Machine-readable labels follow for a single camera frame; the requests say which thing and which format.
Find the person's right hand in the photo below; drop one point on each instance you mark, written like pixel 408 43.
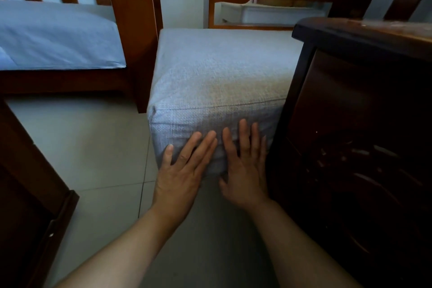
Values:
pixel 246 186

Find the person's left hand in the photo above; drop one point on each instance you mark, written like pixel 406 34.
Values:
pixel 175 193

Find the dark wooden sofa with console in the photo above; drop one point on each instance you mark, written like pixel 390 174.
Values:
pixel 354 112

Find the long dark wooden sofa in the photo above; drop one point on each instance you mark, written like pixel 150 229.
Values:
pixel 135 28

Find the long grey sofa cushion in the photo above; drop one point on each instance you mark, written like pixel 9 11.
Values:
pixel 57 34

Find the person's left forearm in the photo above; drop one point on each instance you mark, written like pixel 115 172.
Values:
pixel 125 257

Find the person's right forearm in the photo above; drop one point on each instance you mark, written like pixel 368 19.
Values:
pixel 297 254

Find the dark wooden coffee table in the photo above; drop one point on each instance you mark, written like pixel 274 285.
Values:
pixel 20 196

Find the white side table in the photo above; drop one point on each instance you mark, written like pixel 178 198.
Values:
pixel 270 14

